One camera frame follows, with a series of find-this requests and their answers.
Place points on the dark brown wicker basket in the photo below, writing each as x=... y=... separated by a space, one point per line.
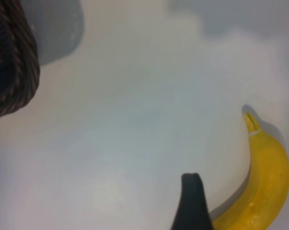
x=7 y=60

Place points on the yellow banana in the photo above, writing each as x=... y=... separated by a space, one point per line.
x=271 y=179

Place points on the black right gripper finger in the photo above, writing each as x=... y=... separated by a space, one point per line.
x=191 y=206

